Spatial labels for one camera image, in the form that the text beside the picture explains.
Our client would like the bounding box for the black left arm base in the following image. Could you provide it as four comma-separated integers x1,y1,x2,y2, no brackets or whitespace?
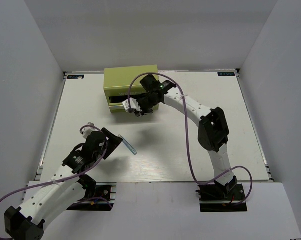
67,183,117,212

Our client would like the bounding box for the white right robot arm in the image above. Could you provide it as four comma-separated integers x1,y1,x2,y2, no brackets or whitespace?
124,72,238,200

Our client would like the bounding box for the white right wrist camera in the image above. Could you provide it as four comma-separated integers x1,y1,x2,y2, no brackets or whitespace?
122,98,142,116

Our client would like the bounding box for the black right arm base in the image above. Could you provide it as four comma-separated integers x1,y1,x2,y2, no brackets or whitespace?
195,184,248,213

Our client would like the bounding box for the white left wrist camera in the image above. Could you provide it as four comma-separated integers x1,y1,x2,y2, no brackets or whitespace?
79,122,96,140

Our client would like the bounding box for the green metal drawer chest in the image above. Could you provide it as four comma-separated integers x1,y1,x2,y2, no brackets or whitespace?
103,65,158,114

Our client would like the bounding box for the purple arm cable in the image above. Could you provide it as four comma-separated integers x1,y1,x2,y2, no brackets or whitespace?
127,72,254,206
0,125,114,240

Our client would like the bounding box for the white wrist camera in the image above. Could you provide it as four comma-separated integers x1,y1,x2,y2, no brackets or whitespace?
79,122,96,140
122,98,142,116

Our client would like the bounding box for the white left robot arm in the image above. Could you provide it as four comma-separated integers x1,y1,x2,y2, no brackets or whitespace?
4,125,123,240

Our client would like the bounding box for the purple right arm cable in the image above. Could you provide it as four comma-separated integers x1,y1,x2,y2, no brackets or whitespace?
127,72,254,206

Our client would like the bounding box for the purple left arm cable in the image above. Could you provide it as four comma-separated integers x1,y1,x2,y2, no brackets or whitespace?
0,125,114,240

